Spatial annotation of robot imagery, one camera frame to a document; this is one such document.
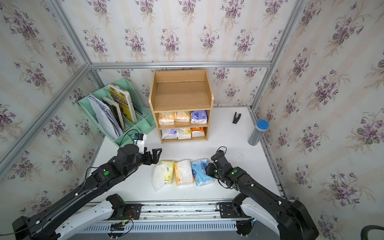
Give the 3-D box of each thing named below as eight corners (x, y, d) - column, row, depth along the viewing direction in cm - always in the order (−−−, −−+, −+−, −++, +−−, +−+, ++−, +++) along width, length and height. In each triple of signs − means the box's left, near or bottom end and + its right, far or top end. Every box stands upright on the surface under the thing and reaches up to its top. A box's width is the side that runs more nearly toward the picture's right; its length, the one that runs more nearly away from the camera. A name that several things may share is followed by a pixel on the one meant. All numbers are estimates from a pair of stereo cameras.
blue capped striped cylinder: (247, 145, 101) (257, 126, 86) (248, 136, 106) (258, 118, 90) (256, 148, 100) (268, 130, 84) (257, 139, 104) (269, 121, 89)
